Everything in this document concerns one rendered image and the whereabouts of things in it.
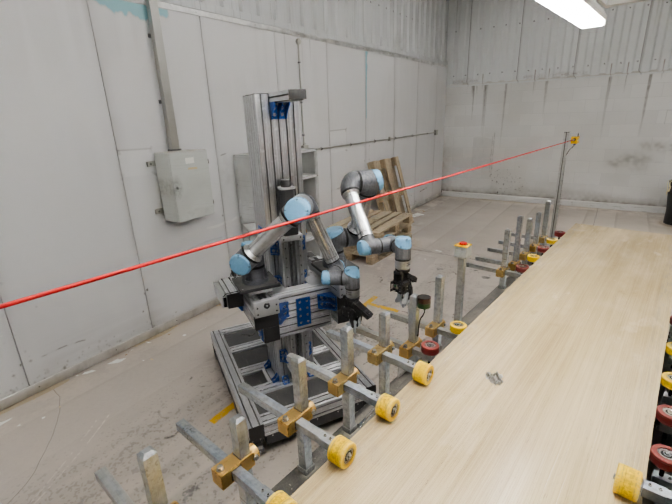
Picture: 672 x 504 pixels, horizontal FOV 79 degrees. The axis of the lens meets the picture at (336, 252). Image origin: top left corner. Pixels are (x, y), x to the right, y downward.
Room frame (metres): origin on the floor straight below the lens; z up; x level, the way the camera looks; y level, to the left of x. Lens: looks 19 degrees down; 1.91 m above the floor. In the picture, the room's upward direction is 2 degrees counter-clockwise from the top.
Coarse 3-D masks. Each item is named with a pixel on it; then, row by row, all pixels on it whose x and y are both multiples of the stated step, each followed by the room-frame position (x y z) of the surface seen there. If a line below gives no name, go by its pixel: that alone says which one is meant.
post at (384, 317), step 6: (384, 312) 1.51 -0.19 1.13; (384, 318) 1.49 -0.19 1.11; (384, 324) 1.49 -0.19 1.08; (384, 330) 1.49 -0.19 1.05; (384, 336) 1.49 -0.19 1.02; (384, 342) 1.49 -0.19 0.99; (384, 366) 1.49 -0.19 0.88; (384, 372) 1.49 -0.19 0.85; (384, 378) 1.49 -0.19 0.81; (384, 384) 1.49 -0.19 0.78; (384, 390) 1.49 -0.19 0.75
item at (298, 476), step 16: (496, 288) 2.63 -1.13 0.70; (480, 304) 2.39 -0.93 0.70; (464, 320) 2.19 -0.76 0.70; (400, 384) 1.60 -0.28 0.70; (336, 432) 1.31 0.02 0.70; (352, 432) 1.30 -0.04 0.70; (320, 448) 1.23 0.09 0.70; (320, 464) 1.15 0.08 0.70; (288, 480) 1.09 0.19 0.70; (304, 480) 1.09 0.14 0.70
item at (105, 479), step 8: (96, 472) 0.90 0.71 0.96; (104, 472) 0.90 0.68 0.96; (96, 480) 0.90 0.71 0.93; (104, 480) 0.88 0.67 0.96; (112, 480) 0.87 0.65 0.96; (104, 488) 0.86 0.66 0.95; (112, 488) 0.85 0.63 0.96; (120, 488) 0.85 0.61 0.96; (112, 496) 0.82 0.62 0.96; (120, 496) 0.82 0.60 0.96; (128, 496) 0.82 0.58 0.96
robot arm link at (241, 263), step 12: (288, 204) 1.87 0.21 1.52; (300, 204) 1.87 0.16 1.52; (312, 204) 1.96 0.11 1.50; (288, 216) 1.87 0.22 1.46; (300, 216) 1.86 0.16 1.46; (276, 228) 1.91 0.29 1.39; (288, 228) 1.91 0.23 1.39; (264, 240) 1.92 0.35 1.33; (276, 240) 1.93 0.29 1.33; (240, 252) 1.94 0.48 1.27; (252, 252) 1.93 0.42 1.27; (264, 252) 1.95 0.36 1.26; (240, 264) 1.91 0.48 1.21; (252, 264) 1.93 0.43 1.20
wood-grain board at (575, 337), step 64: (576, 256) 2.69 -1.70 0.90; (640, 256) 2.65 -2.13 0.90; (512, 320) 1.81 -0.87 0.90; (576, 320) 1.78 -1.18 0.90; (640, 320) 1.76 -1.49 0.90; (448, 384) 1.32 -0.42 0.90; (512, 384) 1.31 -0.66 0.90; (576, 384) 1.30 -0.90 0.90; (640, 384) 1.28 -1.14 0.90; (384, 448) 1.02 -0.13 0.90; (448, 448) 1.01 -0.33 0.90; (512, 448) 1.00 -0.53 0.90; (576, 448) 0.99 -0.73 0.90; (640, 448) 0.98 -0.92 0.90
